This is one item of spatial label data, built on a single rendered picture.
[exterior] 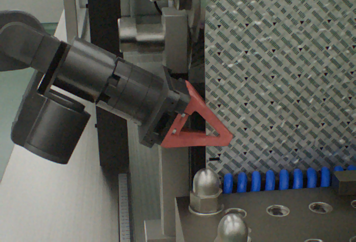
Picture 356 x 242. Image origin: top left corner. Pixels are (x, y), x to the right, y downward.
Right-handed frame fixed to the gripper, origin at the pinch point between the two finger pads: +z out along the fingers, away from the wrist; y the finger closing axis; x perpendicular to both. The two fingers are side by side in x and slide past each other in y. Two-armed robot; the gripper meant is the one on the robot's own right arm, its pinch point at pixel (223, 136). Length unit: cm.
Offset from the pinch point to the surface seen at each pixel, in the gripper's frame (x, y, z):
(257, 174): -1.6, 2.6, 4.7
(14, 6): -128, -556, -58
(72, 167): -25.6, -33.1, -8.8
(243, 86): 6.1, 0.2, -1.0
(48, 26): -130, -555, -21
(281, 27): 13.6, 0.2, -0.7
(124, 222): -21.3, -13.7, -1.3
